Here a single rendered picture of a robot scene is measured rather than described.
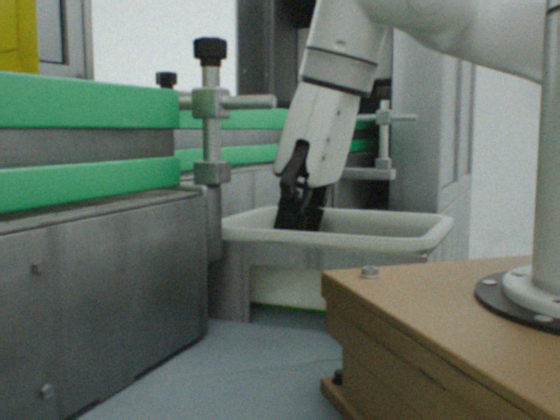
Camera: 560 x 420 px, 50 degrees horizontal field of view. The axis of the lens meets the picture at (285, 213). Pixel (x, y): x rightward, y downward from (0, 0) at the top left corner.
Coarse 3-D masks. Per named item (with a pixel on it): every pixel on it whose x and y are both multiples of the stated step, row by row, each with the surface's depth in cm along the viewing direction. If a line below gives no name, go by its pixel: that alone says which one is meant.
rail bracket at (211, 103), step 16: (208, 48) 50; (224, 48) 51; (208, 64) 51; (208, 80) 51; (192, 96) 51; (208, 96) 51; (224, 96) 51; (240, 96) 51; (256, 96) 50; (272, 96) 50; (192, 112) 52; (208, 112) 51; (224, 112) 52; (208, 128) 52; (208, 144) 52; (208, 160) 52; (208, 176) 52; (224, 176) 53
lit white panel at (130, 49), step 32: (96, 0) 78; (128, 0) 84; (160, 0) 91; (192, 0) 99; (224, 0) 109; (96, 32) 78; (128, 32) 84; (160, 32) 91; (192, 32) 99; (224, 32) 109; (96, 64) 78; (128, 64) 84; (160, 64) 92; (192, 64) 100; (224, 64) 110
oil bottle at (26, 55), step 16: (0, 0) 46; (16, 0) 48; (32, 0) 49; (0, 16) 46; (16, 16) 48; (32, 16) 49; (0, 32) 46; (16, 32) 48; (32, 32) 49; (0, 48) 47; (16, 48) 48; (32, 48) 50; (0, 64) 47; (16, 64) 48; (32, 64) 50
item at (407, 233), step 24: (240, 216) 64; (264, 216) 70; (336, 216) 69; (360, 216) 68; (384, 216) 67; (408, 216) 66; (432, 216) 65; (240, 240) 57; (264, 240) 56; (288, 240) 54; (312, 240) 53; (336, 240) 52; (360, 240) 52; (384, 240) 51; (408, 240) 50; (432, 240) 51
